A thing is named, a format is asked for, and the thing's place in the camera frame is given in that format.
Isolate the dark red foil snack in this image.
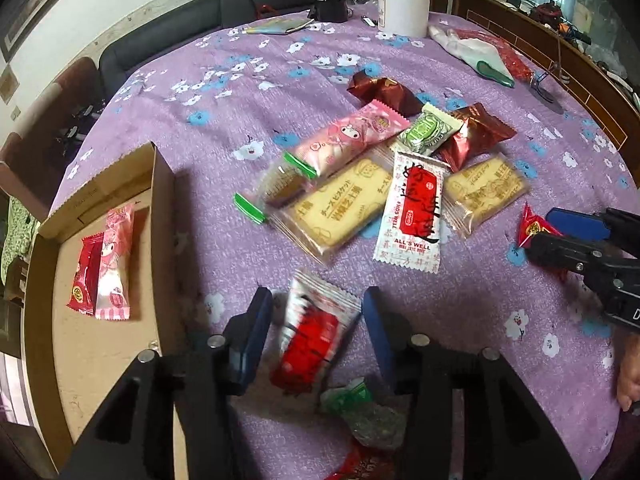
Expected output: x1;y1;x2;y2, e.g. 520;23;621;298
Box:
436;103;516;172
347;70;423;117

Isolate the clear green-end cake pack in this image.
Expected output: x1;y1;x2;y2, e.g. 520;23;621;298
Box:
233;159;307;224

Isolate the red round-logo snack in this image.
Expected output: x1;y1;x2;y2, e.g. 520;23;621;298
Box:
67;232;104;316
515;201;572;281

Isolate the large pink cartoon snack pack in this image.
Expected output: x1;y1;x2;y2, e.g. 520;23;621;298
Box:
94;204;134;321

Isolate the white red snack pack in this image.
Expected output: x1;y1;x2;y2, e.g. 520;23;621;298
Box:
269;270;361;396
373;151;450;274

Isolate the small green candy wrapper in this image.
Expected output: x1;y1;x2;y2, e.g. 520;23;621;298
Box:
320;377;407;451

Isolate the purple floral tablecloth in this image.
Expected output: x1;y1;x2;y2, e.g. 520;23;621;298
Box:
54;22;639;479

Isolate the small red candy wrapper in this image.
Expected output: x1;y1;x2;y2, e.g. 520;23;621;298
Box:
326;440;395;480

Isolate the black phone stand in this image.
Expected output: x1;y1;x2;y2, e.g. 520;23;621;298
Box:
529;37;565;115

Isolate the white plastic jar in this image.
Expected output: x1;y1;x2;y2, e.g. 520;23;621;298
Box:
378;0;431;38

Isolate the green white snack pack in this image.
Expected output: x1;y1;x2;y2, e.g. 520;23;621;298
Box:
396;103;463;156

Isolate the brown armchair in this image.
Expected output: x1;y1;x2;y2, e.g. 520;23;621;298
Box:
1;56;102;221

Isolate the wooden side cabinet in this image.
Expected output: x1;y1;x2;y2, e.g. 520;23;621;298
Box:
450;0;639;181

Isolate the red mesh bag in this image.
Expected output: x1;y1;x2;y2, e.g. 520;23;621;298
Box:
456;28;534;84

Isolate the person's right hand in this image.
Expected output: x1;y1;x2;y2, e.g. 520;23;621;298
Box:
616;334;640;412

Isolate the cardboard tray box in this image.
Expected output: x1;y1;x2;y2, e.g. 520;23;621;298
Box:
22;143;186;472

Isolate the yellow biscuit pack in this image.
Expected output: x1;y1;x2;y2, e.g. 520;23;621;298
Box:
442;154;529;238
269;145;394;263

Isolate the white green work glove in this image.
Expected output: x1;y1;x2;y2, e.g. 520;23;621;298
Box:
427;25;514;88

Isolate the black pouch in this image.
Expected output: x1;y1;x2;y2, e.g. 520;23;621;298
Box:
308;0;352;23

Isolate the black sofa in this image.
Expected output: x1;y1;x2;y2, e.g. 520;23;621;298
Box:
98;0;314;99

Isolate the red bag on sofa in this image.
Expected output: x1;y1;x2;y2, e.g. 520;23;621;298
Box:
256;4;281;20

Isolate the green patterned cushion chair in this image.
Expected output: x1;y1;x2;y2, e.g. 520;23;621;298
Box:
1;196;40;285

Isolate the colourful booklet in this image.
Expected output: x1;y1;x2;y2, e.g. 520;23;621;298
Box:
243;15;314;36

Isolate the small wall plaque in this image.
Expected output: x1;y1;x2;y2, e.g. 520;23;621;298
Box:
0;65;20;104

